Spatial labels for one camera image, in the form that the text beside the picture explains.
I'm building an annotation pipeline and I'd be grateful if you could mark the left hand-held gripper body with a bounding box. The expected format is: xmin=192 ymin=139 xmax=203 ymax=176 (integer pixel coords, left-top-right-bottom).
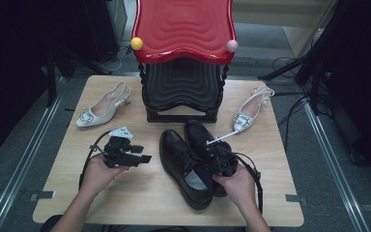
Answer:
xmin=103 ymin=126 xmax=134 ymax=169

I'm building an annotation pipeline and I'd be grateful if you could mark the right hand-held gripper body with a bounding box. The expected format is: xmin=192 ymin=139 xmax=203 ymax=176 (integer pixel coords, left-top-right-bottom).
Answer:
xmin=205 ymin=130 xmax=241 ymax=178

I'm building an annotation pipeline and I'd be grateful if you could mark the black leather shoe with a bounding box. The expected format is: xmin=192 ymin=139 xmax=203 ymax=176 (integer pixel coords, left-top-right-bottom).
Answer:
xmin=158 ymin=129 xmax=214 ymax=211
xmin=184 ymin=119 xmax=240 ymax=198

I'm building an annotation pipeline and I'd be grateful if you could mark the white heeled shoe with buckle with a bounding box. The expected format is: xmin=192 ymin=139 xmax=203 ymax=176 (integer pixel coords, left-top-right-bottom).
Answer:
xmin=232 ymin=86 xmax=275 ymax=133
xmin=75 ymin=80 xmax=132 ymax=129

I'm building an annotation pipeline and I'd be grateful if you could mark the red and black shoe rack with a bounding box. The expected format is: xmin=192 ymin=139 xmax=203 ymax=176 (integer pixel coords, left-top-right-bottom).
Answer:
xmin=129 ymin=0 xmax=240 ymax=124

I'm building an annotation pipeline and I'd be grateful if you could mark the person's right hand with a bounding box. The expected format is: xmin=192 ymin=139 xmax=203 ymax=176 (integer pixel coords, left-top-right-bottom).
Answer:
xmin=212 ymin=163 xmax=256 ymax=208

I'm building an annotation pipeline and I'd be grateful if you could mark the person's left hand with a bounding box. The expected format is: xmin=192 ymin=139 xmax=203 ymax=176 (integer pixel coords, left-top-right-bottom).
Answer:
xmin=80 ymin=154 xmax=130 ymax=196

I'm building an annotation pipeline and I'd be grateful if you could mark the person's dark clothing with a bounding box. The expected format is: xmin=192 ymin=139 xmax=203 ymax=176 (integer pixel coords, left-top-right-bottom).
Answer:
xmin=38 ymin=214 xmax=249 ymax=232

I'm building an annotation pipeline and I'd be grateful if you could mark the black tripod stand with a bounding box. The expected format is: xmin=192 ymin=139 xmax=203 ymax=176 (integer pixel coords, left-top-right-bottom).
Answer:
xmin=257 ymin=47 xmax=328 ymax=115

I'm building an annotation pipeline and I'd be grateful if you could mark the black curtain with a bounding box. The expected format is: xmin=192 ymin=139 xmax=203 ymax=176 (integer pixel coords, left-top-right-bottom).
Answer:
xmin=302 ymin=0 xmax=371 ymax=177
xmin=0 ymin=0 xmax=120 ymax=160

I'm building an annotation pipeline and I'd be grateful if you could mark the left hand-held gripper cable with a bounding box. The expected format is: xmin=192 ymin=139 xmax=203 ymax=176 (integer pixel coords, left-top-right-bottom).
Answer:
xmin=77 ymin=130 xmax=114 ymax=191

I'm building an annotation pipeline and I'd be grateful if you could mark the hand-held gripper cable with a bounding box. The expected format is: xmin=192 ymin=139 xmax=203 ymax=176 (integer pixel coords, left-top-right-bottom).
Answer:
xmin=77 ymin=130 xmax=114 ymax=191
xmin=233 ymin=152 xmax=265 ymax=215

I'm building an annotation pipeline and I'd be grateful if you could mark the right hand-held gripper cable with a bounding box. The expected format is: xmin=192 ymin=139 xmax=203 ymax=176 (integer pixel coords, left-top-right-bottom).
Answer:
xmin=233 ymin=152 xmax=265 ymax=215

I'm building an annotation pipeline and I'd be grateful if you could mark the grey table bracket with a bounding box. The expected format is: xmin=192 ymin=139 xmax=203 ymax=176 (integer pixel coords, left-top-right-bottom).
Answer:
xmin=28 ymin=190 xmax=56 ymax=203
xmin=284 ymin=193 xmax=308 ymax=206

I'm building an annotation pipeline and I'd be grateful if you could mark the black floor cable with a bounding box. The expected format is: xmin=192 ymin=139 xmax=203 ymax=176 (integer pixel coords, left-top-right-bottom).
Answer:
xmin=271 ymin=56 xmax=305 ymax=80
xmin=276 ymin=95 xmax=308 ymax=151

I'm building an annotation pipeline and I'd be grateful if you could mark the white floor cable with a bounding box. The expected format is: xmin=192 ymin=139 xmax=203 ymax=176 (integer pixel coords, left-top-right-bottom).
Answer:
xmin=107 ymin=44 xmax=128 ymax=73

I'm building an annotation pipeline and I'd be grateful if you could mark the metal floor rail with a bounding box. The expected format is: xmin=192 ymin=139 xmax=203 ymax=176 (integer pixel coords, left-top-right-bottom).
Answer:
xmin=0 ymin=75 xmax=67 ymax=232
xmin=302 ymin=100 xmax=371 ymax=232

